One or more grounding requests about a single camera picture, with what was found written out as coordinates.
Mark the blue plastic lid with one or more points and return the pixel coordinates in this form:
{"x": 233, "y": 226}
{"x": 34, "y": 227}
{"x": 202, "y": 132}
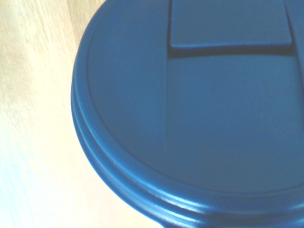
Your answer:
{"x": 190, "y": 114}

